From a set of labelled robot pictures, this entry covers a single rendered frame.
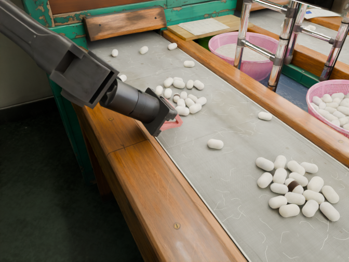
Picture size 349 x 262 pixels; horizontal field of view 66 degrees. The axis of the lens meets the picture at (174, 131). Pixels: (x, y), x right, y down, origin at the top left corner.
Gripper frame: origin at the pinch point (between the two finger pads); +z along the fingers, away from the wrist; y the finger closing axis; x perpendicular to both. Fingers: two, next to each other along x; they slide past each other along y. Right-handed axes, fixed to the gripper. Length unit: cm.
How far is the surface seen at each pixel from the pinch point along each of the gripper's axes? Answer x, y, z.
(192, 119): -1.6, 2.0, 5.5
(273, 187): -3.3, -23.8, 5.5
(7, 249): 98, 43, 3
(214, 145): -1.4, -9.3, 3.3
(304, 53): -37, 13, 43
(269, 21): -48, 49, 60
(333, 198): -8.1, -30.7, 10.9
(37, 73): 51, 142, 9
